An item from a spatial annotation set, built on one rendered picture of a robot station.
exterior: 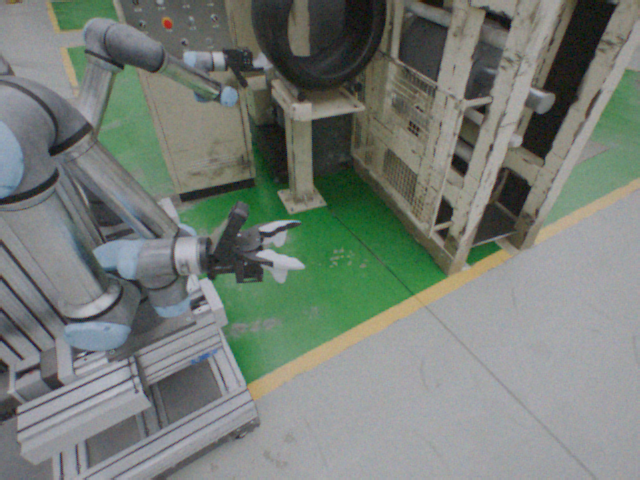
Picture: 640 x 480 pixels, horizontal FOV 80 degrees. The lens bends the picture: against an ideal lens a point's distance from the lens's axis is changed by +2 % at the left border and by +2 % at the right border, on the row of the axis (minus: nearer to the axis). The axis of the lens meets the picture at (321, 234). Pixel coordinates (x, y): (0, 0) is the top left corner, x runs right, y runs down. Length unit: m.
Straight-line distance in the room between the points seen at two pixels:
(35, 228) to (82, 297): 0.18
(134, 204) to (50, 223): 0.16
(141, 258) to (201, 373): 0.90
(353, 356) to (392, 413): 0.29
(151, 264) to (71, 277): 0.14
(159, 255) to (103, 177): 0.18
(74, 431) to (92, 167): 0.65
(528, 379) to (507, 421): 0.23
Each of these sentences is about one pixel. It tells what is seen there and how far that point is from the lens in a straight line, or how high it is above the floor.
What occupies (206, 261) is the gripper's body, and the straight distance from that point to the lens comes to 0.75.
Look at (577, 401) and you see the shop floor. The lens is 2.03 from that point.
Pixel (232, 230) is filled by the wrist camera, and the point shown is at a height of 1.11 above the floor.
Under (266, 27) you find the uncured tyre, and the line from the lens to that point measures 1.70.
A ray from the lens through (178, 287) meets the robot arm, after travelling 0.84.
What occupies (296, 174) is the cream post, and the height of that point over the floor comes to 0.25.
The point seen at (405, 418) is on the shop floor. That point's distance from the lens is 1.73.
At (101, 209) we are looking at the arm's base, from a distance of 1.48.
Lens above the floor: 1.58
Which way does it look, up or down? 42 degrees down
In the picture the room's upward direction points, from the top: straight up
